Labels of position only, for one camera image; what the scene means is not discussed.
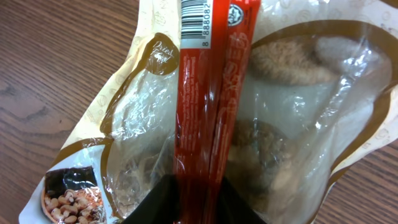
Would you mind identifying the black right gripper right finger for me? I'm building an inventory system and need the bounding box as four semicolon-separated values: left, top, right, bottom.
215;177;266;224

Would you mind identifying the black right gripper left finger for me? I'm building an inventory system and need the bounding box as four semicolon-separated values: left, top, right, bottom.
122;175;180;224

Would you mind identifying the beige dried food bag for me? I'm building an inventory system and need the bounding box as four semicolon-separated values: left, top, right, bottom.
19;0;397;223

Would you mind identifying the red stick snack packet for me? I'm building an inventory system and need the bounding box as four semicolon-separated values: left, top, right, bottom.
174;0;261;224

